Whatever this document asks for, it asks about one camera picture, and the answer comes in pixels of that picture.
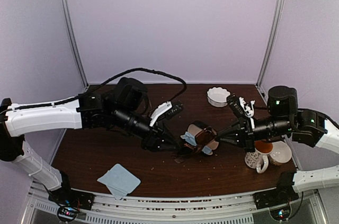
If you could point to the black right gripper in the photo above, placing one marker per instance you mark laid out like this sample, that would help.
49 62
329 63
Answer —
248 140

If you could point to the aluminium corner post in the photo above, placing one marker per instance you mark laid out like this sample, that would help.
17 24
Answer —
73 43
278 10

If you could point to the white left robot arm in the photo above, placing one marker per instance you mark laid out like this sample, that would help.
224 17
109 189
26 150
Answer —
114 108

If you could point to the aluminium right corner post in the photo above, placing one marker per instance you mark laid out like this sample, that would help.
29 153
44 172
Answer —
278 10

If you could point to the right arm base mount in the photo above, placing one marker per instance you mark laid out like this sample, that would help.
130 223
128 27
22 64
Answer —
279 199

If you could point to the black glasses case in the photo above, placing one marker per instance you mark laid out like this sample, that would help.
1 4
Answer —
201 135

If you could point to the white cream bowl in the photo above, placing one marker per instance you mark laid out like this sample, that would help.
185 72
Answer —
281 153

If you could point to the aluminium front frame rail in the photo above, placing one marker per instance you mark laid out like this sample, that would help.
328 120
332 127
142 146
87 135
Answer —
234 208

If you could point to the white patterned mug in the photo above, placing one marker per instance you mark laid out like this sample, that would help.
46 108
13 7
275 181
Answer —
259 159

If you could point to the aluminium left corner post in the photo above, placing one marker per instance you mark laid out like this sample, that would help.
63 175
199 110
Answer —
73 43

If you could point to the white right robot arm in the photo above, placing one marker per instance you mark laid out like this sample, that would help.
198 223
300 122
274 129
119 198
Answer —
304 126

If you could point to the white scalloped ceramic dish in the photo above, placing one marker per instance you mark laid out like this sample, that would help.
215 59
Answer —
217 96

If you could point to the dark brown sunglasses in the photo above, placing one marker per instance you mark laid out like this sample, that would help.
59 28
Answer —
197 144

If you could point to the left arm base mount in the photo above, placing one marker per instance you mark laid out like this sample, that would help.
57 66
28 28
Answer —
70 201

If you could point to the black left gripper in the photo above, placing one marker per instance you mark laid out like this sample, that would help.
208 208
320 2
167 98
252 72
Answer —
154 139

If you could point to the light blue cloth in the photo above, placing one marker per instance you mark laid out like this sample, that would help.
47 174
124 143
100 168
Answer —
119 181
190 139

